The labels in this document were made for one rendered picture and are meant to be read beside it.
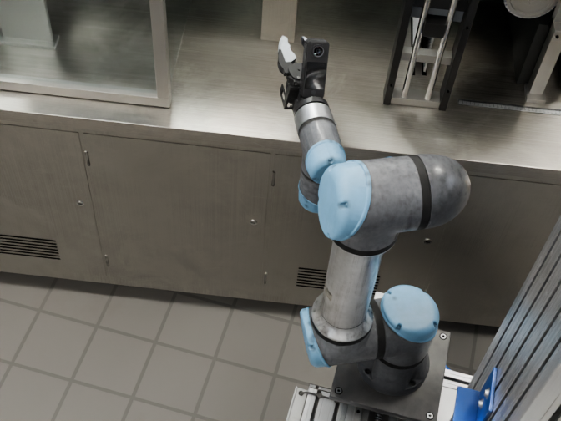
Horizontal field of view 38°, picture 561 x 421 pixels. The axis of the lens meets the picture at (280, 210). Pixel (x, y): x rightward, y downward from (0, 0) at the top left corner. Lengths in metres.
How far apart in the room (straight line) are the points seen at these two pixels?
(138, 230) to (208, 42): 0.59
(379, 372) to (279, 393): 0.96
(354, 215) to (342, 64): 1.06
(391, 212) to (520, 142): 0.96
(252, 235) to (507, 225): 0.71
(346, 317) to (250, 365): 1.22
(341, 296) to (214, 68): 0.94
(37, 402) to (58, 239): 0.50
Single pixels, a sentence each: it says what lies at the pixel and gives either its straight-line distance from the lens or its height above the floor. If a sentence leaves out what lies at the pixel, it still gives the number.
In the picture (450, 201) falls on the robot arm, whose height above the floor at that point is 1.43.
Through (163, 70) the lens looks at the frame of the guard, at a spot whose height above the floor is 1.03.
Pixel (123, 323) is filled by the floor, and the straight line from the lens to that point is 2.77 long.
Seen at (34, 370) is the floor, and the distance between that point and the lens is 2.73.
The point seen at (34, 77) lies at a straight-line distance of 2.14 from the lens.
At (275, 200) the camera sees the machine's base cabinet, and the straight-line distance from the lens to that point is 2.24.
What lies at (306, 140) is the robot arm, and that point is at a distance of 1.56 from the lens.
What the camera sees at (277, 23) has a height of 0.96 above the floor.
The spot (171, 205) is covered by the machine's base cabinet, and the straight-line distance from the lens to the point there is 2.32.
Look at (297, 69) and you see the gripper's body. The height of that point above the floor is 1.25.
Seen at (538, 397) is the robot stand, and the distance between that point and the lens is 1.03.
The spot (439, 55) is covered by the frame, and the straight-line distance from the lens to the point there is 2.04.
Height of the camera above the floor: 2.38
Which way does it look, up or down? 52 degrees down
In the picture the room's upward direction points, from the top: 5 degrees clockwise
